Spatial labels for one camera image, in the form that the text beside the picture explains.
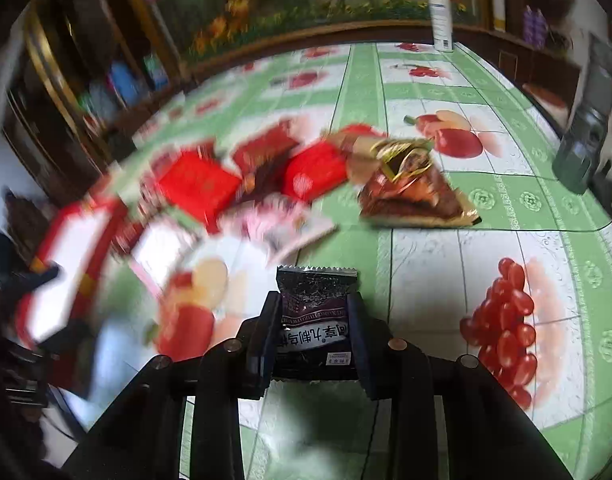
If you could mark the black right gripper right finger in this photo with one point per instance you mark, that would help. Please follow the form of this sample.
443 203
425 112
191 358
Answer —
369 339

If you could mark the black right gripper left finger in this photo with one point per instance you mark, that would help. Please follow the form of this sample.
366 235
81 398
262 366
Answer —
255 360

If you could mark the dark purple snack packet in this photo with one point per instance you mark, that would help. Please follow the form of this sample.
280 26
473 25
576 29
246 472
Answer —
313 341

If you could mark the large red snack pack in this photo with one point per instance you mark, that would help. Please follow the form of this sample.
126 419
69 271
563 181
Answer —
313 172

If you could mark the pink white snack packet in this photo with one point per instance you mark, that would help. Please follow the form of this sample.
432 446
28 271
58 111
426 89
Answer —
277 223

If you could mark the brown gold snack bag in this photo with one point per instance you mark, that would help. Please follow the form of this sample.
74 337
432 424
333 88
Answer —
404 187

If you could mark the red square snack packet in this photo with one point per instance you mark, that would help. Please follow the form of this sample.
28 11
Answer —
200 187

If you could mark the dark red snack packet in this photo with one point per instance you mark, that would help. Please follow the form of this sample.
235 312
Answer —
271 143

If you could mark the red white gift box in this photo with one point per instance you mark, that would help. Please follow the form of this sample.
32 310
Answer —
77 241

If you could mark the white spray bottle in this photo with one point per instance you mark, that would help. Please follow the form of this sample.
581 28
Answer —
441 21

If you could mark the wooden display cabinet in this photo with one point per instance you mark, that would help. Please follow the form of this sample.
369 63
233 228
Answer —
71 47

